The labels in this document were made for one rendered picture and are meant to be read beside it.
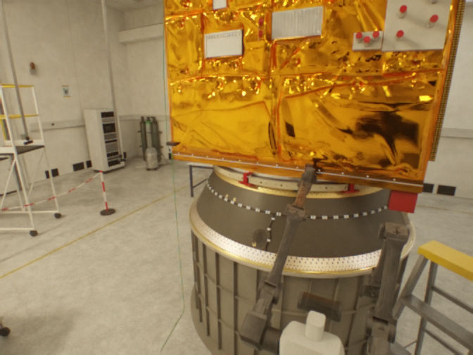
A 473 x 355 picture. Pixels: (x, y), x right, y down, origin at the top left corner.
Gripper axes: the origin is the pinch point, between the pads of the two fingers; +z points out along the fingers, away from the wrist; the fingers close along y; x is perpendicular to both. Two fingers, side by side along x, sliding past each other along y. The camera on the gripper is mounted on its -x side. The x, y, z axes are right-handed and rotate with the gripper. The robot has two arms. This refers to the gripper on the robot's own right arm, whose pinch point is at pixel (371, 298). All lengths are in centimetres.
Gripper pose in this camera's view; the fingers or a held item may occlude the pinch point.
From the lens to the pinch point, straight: 176.0
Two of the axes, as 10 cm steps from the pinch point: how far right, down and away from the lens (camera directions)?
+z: 2.3, 7.0, 6.8
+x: -4.0, 7.1, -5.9
